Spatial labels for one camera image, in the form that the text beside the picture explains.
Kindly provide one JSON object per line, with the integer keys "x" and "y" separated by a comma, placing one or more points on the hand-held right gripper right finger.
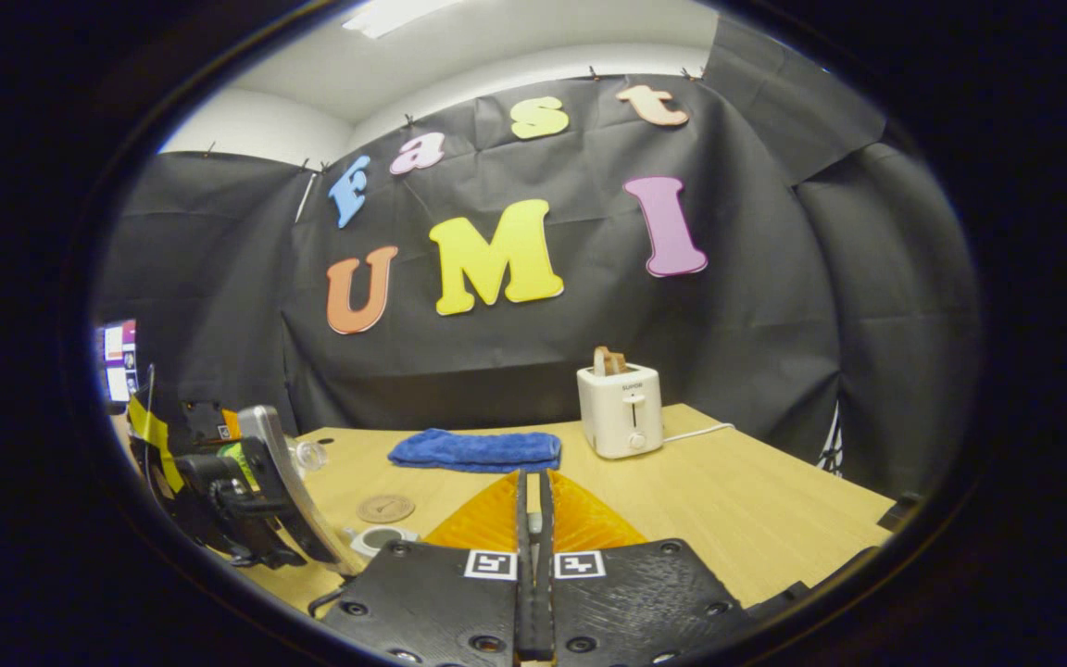
{"x": 635, "y": 602}

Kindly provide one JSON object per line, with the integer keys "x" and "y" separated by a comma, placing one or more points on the round brown coaster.
{"x": 385, "y": 508}

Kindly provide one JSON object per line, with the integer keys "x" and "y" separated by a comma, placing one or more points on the black backdrop cloth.
{"x": 728, "y": 306}

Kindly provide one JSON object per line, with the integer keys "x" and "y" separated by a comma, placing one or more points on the green label water bottle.
{"x": 311, "y": 457}

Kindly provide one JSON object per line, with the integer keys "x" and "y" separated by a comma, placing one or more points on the white toaster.
{"x": 619, "y": 412}

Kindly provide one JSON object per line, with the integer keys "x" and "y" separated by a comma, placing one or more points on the computer monitor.
{"x": 119, "y": 361}

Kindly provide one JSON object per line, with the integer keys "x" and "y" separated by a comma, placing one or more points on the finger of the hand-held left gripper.
{"x": 202, "y": 421}

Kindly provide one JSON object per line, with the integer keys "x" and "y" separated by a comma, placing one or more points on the white floral teacup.
{"x": 381, "y": 539}

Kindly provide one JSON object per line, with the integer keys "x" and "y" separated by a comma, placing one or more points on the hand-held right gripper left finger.
{"x": 441, "y": 602}

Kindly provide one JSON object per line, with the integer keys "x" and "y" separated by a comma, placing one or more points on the ceiling light panel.
{"x": 395, "y": 14}

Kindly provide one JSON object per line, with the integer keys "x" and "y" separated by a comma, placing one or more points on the toast slice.
{"x": 609, "y": 361}

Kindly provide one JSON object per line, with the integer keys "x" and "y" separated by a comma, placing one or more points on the blue folded towel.
{"x": 478, "y": 451}

